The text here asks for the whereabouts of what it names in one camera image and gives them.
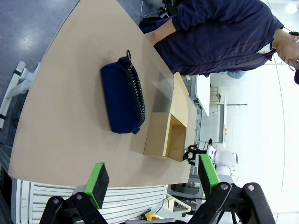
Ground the yellow emergency stop button box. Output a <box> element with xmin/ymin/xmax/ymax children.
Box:
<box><xmin>141</xmin><ymin>210</ymin><xmax>162</xmax><ymax>221</ymax></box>

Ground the light blue cloth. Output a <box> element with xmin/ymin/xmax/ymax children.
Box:
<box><xmin>227</xmin><ymin>70</ymin><xmax>246</xmax><ymax>79</ymax></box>

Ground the white rounded-corner table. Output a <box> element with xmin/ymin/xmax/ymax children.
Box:
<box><xmin>195</xmin><ymin>74</ymin><xmax>211</xmax><ymax>117</ymax></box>

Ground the person's right forearm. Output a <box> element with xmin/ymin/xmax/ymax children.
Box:
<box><xmin>146</xmin><ymin>20</ymin><xmax>176</xmax><ymax>46</ymax></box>

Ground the brown cardboard box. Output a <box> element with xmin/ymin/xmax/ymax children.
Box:
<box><xmin>143</xmin><ymin>71</ymin><xmax>190</xmax><ymax>163</ymax></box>

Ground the person in navy jacket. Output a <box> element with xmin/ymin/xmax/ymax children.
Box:
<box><xmin>139</xmin><ymin>0</ymin><xmax>299</xmax><ymax>85</ymax></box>

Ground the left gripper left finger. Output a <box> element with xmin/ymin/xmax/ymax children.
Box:
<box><xmin>39</xmin><ymin>162</ymin><xmax>115</xmax><ymax>224</ymax></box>

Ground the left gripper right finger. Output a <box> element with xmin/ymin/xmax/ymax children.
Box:
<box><xmin>187</xmin><ymin>154</ymin><xmax>277</xmax><ymax>224</ymax></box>

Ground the black chair with metal legs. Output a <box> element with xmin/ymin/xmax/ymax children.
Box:
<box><xmin>140</xmin><ymin>0</ymin><xmax>180</xmax><ymax>18</ymax></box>

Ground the white table leg frame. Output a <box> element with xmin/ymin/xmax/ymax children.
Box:
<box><xmin>0</xmin><ymin>60</ymin><xmax>41</xmax><ymax>129</ymax></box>

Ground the small wooden stool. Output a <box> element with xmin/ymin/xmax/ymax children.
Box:
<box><xmin>210</xmin><ymin>85</ymin><xmax>222</xmax><ymax>103</ymax></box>

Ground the light wooden frame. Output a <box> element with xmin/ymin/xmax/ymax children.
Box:
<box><xmin>166</xmin><ymin>192</ymin><xmax>192</xmax><ymax>213</ymax></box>

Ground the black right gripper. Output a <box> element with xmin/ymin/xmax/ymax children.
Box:
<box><xmin>184</xmin><ymin>144</ymin><xmax>203</xmax><ymax>166</ymax></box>

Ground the navy zip pouch CAMPUS print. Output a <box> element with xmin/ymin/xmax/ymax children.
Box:
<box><xmin>100</xmin><ymin>49</ymin><xmax>147</xmax><ymax>135</ymax></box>

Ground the aluminium slatted mounting frame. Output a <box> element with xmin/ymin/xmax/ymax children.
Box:
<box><xmin>11</xmin><ymin>178</ymin><xmax>169</xmax><ymax>224</ymax></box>

